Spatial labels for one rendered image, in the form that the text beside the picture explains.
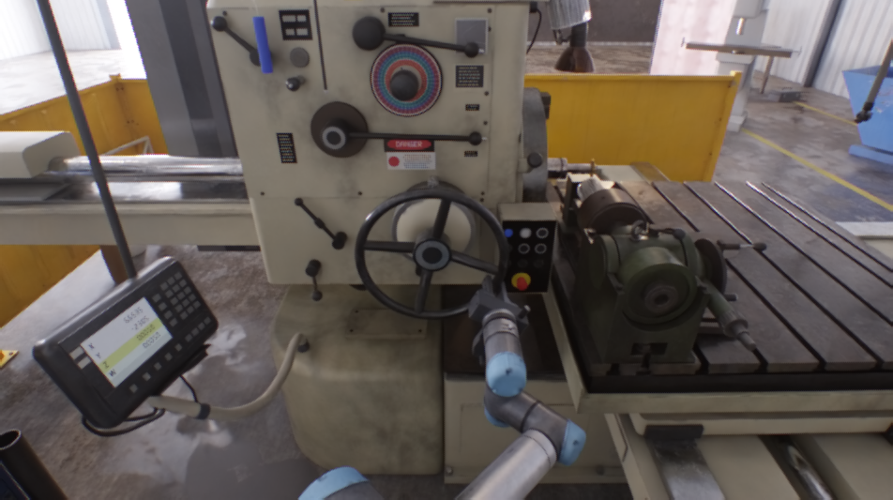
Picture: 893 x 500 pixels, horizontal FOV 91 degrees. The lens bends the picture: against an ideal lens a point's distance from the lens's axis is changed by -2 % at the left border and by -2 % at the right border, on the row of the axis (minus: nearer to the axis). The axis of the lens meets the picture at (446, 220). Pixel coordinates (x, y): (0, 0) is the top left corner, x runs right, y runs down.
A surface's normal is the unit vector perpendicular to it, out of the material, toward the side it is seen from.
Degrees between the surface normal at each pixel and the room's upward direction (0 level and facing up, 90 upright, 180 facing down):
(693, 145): 90
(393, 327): 0
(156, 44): 90
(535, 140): 51
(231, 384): 0
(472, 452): 90
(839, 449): 0
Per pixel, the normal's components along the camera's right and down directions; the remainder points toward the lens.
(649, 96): 0.00, 0.47
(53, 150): 1.00, 0.00
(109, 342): 0.91, -0.18
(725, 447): 0.00, -0.88
